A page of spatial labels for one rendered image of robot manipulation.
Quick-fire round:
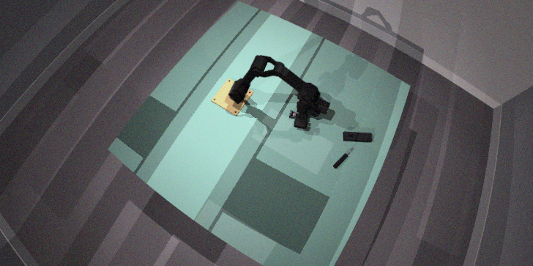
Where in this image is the black-handled screwdriver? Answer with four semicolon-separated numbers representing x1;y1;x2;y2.
333;147;354;169

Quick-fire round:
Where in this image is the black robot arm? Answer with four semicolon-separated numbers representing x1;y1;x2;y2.
229;55;330;117

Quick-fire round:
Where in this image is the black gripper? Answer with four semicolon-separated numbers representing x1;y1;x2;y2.
294;100;310;129

